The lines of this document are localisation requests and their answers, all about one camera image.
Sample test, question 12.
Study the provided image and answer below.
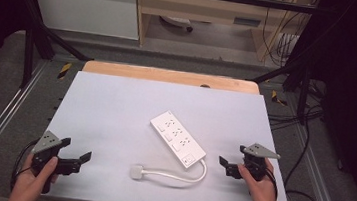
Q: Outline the office chair base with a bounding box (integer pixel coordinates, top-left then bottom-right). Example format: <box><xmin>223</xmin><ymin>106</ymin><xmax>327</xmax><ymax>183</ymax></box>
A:
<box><xmin>158</xmin><ymin>14</ymin><xmax>195</xmax><ymax>34</ymax></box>

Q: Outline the white power strip cable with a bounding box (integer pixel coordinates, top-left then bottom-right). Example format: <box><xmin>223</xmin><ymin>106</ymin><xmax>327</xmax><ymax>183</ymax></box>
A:
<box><xmin>140</xmin><ymin>152</ymin><xmax>209</xmax><ymax>185</ymax></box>

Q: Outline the black floor cable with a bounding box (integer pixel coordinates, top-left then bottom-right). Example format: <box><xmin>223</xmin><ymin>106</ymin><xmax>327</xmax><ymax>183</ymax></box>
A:
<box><xmin>257</xmin><ymin>99</ymin><xmax>336</xmax><ymax>201</ymax></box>

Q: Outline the hanging cable bundle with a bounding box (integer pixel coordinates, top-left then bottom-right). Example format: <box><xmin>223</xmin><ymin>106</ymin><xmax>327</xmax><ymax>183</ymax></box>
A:
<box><xmin>258</xmin><ymin>0</ymin><xmax>316</xmax><ymax>71</ymax></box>

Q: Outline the wooden desk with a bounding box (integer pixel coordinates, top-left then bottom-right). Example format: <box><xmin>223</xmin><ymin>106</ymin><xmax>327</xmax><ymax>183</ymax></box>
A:
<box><xmin>128</xmin><ymin>0</ymin><xmax>316</xmax><ymax>67</ymax></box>

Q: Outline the white power strip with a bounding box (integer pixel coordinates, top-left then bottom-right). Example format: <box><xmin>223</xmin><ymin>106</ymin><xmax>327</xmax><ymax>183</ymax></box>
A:
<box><xmin>144</xmin><ymin>108</ymin><xmax>211</xmax><ymax>174</ymax></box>

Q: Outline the white cabinet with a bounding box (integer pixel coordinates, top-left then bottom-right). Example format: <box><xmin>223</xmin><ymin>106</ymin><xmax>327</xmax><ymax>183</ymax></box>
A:
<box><xmin>24</xmin><ymin>0</ymin><xmax>144</xmax><ymax>41</ymax></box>

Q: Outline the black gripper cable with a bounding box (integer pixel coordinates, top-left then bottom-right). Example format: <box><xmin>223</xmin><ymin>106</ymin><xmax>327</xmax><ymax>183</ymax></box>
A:
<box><xmin>8</xmin><ymin>137</ymin><xmax>42</xmax><ymax>194</ymax></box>
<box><xmin>261</xmin><ymin>166</ymin><xmax>282</xmax><ymax>200</ymax></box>

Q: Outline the person's right hand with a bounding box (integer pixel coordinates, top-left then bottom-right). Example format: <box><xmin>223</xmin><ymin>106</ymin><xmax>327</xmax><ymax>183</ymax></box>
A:
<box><xmin>233</xmin><ymin>154</ymin><xmax>285</xmax><ymax>201</ymax></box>

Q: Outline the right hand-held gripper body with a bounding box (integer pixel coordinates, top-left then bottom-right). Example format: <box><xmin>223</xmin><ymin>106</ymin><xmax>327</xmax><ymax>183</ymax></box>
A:
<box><xmin>228</xmin><ymin>139</ymin><xmax>282</xmax><ymax>184</ymax></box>

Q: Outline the white table cover sheet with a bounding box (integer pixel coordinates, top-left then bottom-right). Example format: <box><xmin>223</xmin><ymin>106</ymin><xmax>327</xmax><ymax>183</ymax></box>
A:
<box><xmin>36</xmin><ymin>67</ymin><xmax>307</xmax><ymax>201</ymax></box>

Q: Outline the aluminium floor rail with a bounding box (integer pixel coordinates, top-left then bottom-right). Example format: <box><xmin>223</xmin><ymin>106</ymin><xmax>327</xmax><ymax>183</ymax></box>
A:
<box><xmin>284</xmin><ymin>123</ymin><xmax>356</xmax><ymax>201</ymax></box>
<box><xmin>0</xmin><ymin>56</ymin><xmax>51</xmax><ymax>185</ymax></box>

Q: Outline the white power plug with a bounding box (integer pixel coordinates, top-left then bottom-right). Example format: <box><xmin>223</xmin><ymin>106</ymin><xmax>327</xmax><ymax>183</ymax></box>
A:
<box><xmin>129</xmin><ymin>164</ymin><xmax>145</xmax><ymax>181</ymax></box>

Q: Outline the yellow black striped tape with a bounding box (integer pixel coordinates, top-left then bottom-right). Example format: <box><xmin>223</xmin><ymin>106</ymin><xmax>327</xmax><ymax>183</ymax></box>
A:
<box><xmin>56</xmin><ymin>61</ymin><xmax>73</xmax><ymax>81</ymax></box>
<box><xmin>270</xmin><ymin>89</ymin><xmax>289</xmax><ymax>107</ymax></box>

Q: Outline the person's left hand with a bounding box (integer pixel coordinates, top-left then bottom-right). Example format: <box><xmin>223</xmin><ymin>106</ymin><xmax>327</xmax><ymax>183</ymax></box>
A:
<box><xmin>7</xmin><ymin>151</ymin><xmax>62</xmax><ymax>201</ymax></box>

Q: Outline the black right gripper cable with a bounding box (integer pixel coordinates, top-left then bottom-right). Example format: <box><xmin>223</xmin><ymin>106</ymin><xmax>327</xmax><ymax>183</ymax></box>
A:
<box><xmin>261</xmin><ymin>166</ymin><xmax>282</xmax><ymax>200</ymax></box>

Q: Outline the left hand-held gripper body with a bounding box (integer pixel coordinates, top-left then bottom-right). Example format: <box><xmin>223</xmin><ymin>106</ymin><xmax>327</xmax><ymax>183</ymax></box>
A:
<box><xmin>27</xmin><ymin>128</ymin><xmax>85</xmax><ymax>198</ymax></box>

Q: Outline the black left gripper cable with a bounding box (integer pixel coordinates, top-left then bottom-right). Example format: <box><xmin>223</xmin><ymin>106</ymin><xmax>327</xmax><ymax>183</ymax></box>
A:
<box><xmin>8</xmin><ymin>137</ymin><xmax>42</xmax><ymax>194</ymax></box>

